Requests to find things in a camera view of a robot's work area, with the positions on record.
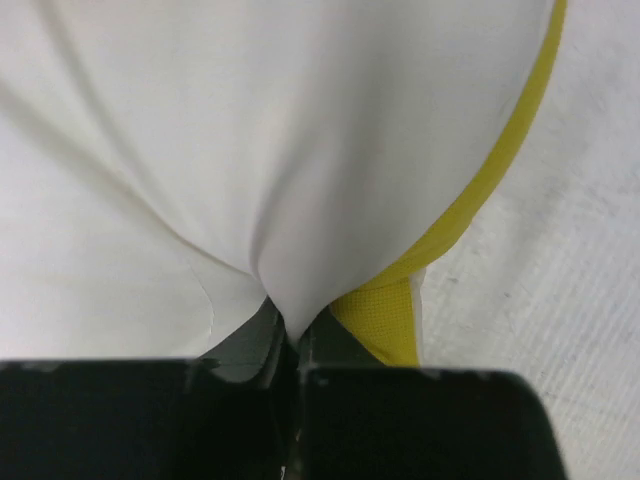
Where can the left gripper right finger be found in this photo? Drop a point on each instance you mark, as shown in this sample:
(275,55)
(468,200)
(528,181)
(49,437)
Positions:
(327,343)

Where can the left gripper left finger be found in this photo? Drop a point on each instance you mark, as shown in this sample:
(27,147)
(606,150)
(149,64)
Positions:
(251,356)

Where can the white pillow yellow edge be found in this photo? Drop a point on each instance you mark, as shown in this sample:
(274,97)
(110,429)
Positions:
(170,167)

